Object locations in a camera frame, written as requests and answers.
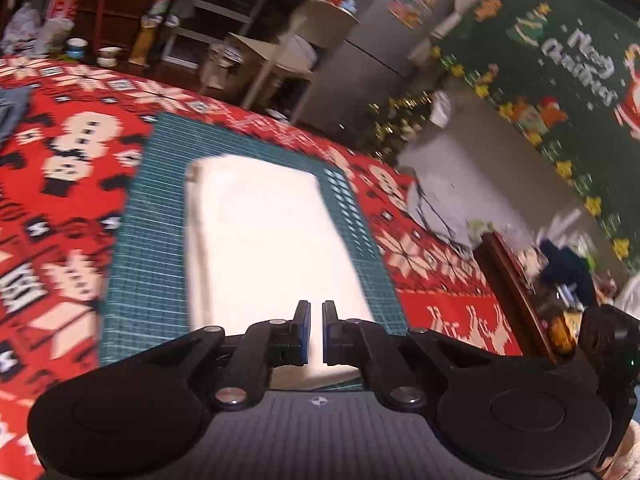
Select red patterned blanket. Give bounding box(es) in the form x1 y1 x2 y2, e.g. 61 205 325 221
0 55 526 480

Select white paper sheet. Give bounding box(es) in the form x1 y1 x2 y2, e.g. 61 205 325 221
430 90 453 126

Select cream chair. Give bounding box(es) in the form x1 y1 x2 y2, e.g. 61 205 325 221
200 0 361 123

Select white plastic bag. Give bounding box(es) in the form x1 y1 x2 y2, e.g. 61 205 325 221
0 2 43 56

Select wooden drawer cabinet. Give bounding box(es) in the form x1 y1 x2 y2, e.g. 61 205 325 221
75 0 166 56

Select green cutting mat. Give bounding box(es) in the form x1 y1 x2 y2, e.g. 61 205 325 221
97 112 408 391

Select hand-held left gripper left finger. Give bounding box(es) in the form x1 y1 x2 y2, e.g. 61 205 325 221
140 300 311 409

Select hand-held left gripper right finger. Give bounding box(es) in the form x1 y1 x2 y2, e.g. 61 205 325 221
321 300 493 408

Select red broom handle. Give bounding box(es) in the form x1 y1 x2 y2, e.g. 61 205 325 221
95 0 108 51

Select small Christmas tree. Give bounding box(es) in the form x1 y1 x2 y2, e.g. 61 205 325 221
367 90 451 161

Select person's right forearm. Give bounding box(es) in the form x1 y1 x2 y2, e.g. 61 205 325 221
595 420 640 480

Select green Christmas wall banner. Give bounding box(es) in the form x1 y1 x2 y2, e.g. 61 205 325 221
432 0 640 276

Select white metal rack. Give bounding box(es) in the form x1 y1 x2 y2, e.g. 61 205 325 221
162 0 271 68

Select white knit vest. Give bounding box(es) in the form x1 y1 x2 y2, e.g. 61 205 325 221
184 154 378 391

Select red white box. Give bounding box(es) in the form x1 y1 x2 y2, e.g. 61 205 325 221
47 0 81 21

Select dark wooden side table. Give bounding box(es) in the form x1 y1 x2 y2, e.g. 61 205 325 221
472 230 581 363

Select yellow paper bag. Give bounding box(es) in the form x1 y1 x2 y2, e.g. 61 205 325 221
129 15 161 63

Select silver refrigerator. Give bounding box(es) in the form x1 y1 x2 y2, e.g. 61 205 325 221
295 0 463 126

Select blue denim jeans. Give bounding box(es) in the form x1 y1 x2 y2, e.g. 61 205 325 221
0 85 36 143

